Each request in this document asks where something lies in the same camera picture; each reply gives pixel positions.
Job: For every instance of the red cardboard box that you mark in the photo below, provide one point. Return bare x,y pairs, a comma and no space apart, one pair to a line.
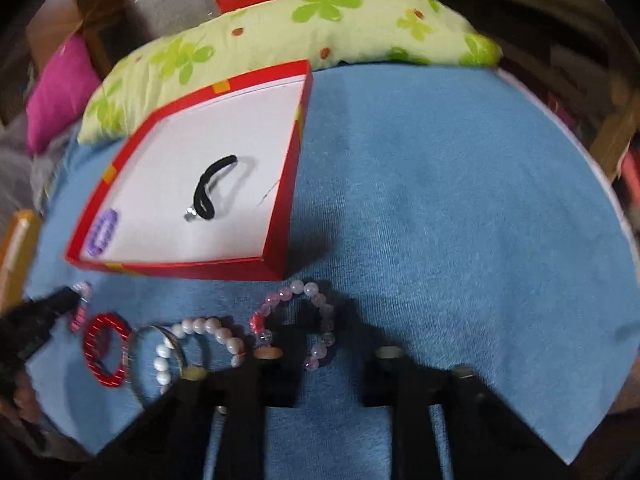
210,130

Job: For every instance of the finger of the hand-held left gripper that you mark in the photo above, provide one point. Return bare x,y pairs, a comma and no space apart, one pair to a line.
59,301

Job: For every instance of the blue blanket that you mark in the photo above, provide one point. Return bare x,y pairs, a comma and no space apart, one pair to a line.
450,210

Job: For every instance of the wooden shelf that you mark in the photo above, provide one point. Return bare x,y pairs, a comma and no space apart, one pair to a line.
615,130

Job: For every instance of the person's left hand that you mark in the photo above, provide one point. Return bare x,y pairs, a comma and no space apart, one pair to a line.
22,405

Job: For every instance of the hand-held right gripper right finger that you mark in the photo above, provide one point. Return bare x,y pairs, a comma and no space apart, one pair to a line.
380,385

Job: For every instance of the wooden cabinet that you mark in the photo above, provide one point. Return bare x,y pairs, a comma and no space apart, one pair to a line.
50,25

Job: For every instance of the silver foil board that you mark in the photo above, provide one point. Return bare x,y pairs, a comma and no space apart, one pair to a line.
165,5

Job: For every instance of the grey blanket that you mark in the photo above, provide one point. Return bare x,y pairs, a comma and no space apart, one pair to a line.
47,167

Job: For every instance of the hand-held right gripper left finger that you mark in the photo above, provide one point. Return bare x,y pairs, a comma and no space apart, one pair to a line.
285,380

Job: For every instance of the green floral blanket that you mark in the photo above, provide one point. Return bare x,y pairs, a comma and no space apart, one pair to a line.
300,25

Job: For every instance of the magenta pillow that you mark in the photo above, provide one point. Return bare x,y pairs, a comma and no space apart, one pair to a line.
60,95

